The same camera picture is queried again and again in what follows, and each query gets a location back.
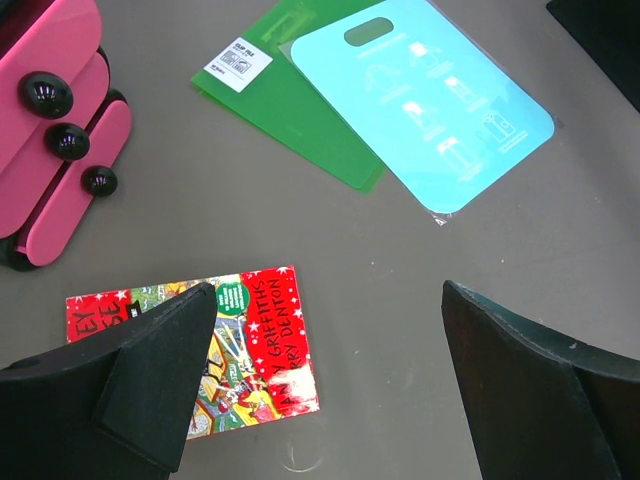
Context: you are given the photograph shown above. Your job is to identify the green plastic board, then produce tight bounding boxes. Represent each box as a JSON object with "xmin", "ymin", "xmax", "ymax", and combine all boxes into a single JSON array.
[{"xmin": 191, "ymin": 1, "xmax": 386, "ymax": 194}]

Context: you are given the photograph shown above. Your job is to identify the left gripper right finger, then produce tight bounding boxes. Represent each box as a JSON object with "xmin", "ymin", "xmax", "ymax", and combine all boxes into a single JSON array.
[{"xmin": 442, "ymin": 281, "xmax": 639, "ymax": 479}]

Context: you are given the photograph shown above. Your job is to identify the red illustrated book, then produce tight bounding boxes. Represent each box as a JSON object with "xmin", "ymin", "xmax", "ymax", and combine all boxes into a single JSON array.
[{"xmin": 65, "ymin": 264, "xmax": 321, "ymax": 441}]

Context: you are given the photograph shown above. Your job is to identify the black and pink case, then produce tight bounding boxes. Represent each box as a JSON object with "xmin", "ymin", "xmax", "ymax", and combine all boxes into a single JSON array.
[{"xmin": 1, "ymin": 0, "xmax": 132, "ymax": 271}]

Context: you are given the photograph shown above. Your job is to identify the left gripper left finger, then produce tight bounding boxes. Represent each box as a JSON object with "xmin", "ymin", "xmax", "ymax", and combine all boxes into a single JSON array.
[{"xmin": 1, "ymin": 283, "xmax": 217, "ymax": 479}]

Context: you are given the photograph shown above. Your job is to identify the black canvas bag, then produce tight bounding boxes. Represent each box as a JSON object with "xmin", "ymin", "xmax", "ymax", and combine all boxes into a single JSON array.
[{"xmin": 546, "ymin": 0, "xmax": 639, "ymax": 110}]

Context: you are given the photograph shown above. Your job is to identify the teal folding board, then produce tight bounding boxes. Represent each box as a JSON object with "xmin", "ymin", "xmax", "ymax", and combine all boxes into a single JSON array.
[{"xmin": 290, "ymin": 1, "xmax": 555, "ymax": 216}]

